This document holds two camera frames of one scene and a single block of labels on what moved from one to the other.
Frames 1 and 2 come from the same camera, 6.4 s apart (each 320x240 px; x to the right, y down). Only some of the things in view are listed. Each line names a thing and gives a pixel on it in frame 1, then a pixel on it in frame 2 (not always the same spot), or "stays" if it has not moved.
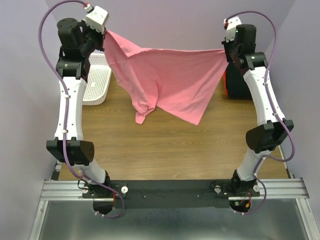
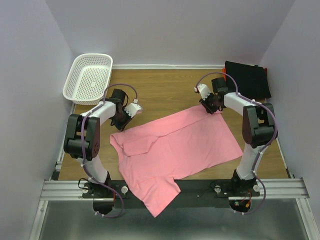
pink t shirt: [182, 81] → [153, 153]
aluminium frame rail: [72, 190] stays
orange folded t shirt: [225, 83] stays
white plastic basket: [99, 79] stays
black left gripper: [100, 36] → [121, 126]
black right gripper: [226, 45] → [204, 103]
